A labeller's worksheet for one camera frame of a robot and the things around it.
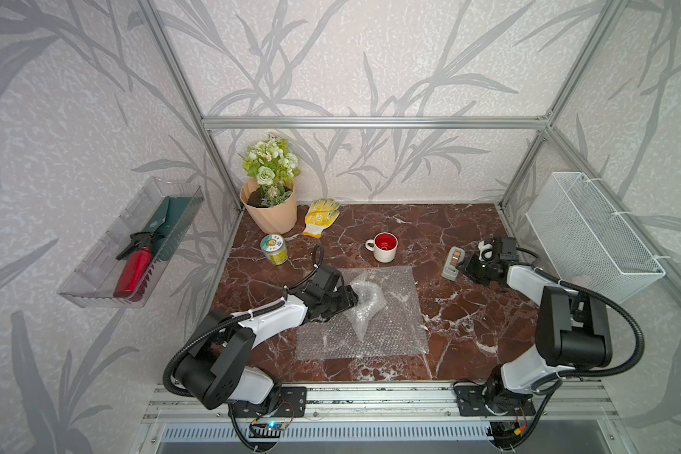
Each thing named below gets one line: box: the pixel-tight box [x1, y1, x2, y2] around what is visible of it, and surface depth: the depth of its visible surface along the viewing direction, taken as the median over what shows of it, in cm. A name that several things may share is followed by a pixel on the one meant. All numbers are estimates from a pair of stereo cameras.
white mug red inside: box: [365, 231, 399, 263], surface depth 103 cm
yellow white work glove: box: [302, 198, 341, 239], surface depth 118 cm
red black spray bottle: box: [112, 231, 165, 302], surface depth 61 cm
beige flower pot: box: [239, 177, 298, 235], surface depth 102 cm
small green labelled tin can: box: [260, 233, 289, 266], surface depth 101 cm
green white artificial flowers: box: [242, 132, 301, 208], surface depth 98 cm
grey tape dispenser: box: [440, 245, 467, 281], surface depth 100 cm
